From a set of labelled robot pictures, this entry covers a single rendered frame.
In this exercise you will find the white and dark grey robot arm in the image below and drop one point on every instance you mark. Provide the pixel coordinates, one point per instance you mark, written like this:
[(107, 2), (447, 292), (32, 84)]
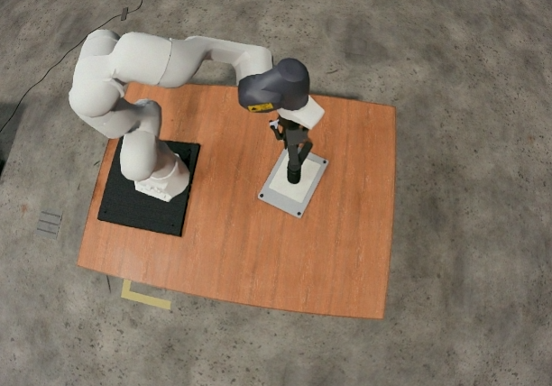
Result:
[(158, 61)]

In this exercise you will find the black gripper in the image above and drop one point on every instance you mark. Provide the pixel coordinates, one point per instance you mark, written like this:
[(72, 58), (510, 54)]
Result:
[(282, 136)]

